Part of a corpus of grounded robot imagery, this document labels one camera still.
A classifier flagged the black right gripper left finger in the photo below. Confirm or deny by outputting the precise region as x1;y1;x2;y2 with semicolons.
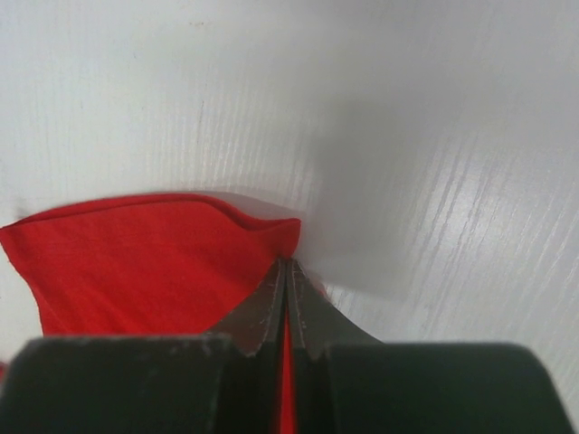
1;260;286;433

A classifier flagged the red t shirt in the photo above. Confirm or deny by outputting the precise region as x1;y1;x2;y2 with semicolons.
1;193;301;433

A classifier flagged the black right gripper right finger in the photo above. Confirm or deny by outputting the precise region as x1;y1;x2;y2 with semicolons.
287;260;570;433

